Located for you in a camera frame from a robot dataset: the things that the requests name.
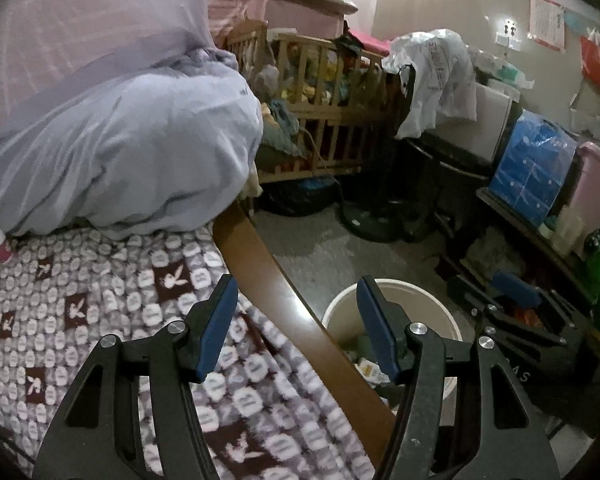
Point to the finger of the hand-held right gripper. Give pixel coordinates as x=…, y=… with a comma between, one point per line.
x=490, y=320
x=517, y=287

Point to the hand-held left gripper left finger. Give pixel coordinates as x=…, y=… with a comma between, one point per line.
x=215, y=325

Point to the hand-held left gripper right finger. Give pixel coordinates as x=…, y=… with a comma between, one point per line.
x=377, y=330

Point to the beige trash bin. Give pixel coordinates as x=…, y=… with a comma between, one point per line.
x=345, y=320

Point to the dark low shelf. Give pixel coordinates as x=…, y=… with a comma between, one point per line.
x=520, y=225

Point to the black fan base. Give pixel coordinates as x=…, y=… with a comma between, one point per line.
x=370, y=220

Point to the blue plastic bag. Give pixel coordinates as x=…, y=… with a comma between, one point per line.
x=530, y=165

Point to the printed blanket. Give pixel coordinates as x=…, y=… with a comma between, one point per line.
x=80, y=335

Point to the black plastic bag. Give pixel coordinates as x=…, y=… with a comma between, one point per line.
x=300, y=197

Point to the white board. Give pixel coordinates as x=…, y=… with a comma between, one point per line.
x=492, y=120

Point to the grey quilt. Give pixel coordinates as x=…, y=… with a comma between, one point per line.
x=130, y=150

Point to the wooden crib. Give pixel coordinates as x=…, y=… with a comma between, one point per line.
x=330, y=125

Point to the white plastic bag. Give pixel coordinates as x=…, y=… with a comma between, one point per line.
x=440, y=75

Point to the red hanging bag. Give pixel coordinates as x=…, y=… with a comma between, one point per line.
x=599, y=60

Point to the pink storage box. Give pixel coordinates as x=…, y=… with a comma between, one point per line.
x=300, y=15

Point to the mosquito net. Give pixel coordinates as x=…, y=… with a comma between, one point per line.
x=80, y=20

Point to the wooden bed rail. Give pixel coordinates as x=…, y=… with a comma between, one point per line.
x=280, y=285

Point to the wall socket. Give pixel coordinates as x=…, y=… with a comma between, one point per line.
x=509, y=35

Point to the paper wall notice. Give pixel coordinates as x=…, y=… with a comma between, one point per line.
x=546, y=20

